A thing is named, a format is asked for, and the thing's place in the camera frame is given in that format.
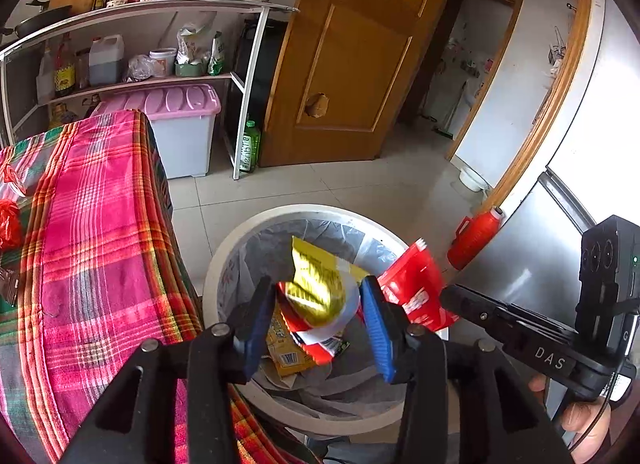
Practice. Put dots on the crumpled clear plastic bag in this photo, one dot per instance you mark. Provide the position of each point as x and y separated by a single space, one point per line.
137 69

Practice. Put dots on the jug of dark liquid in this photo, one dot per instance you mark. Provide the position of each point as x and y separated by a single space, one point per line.
106 61

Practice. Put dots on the yellow barcode snack packet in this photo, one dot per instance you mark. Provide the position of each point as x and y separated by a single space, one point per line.
289 350

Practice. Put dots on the red snack wrapper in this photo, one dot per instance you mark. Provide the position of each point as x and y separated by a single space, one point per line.
415 289

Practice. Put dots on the pink lid storage box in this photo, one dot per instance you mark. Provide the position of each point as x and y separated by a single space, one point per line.
180 139

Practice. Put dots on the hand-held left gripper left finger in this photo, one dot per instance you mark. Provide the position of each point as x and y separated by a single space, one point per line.
255 339

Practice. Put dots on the white plastic bottle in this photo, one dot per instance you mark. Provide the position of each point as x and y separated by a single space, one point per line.
45 76

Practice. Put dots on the silver refrigerator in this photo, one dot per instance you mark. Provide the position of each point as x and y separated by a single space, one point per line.
575 144

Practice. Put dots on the person's right hand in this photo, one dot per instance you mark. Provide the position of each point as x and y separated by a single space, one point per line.
585 419

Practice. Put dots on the green white packet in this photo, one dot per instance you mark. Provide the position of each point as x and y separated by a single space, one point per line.
216 54

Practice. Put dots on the white round trash bin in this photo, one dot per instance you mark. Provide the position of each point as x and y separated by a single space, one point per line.
215 289

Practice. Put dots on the green bowl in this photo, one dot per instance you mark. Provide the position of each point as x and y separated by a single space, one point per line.
190 69

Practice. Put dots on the yellow label oil bottle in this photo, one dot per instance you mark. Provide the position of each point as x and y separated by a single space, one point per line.
65 71

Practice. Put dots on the red plastic bag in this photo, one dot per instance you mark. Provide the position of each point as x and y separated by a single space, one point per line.
9 224

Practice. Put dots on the white plastic tub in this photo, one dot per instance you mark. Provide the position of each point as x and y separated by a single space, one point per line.
163 63

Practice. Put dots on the white metal shelf rack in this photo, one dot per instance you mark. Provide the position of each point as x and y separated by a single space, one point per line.
150 9

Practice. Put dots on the brown doorway frame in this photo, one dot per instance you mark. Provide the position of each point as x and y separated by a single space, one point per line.
500 69

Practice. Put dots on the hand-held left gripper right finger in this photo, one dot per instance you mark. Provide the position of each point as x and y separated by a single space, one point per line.
378 336

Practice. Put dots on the green plastic bottle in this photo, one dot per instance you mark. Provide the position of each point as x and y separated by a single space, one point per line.
249 149

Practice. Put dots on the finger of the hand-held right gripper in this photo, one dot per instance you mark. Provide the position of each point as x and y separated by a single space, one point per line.
480 313

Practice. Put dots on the white plastic bag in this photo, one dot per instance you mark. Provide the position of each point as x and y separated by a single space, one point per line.
195 44

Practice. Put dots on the pink green plaid tablecloth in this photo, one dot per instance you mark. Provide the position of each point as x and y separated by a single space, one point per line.
100 244

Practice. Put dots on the clear bin liner bag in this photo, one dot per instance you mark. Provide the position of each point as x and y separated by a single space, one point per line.
340 396

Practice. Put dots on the glass jar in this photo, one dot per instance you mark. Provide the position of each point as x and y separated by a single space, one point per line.
83 69

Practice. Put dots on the black frying pan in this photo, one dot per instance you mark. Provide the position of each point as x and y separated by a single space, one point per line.
40 21

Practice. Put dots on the red thermos flask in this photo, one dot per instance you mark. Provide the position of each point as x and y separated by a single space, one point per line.
472 241

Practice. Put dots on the gold yellow snack wrapper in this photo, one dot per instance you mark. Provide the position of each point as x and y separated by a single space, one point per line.
317 284

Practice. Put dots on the wooden door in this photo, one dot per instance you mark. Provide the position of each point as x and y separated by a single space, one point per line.
360 69

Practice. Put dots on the white floor bowl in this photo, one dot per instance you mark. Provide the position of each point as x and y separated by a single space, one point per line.
472 180

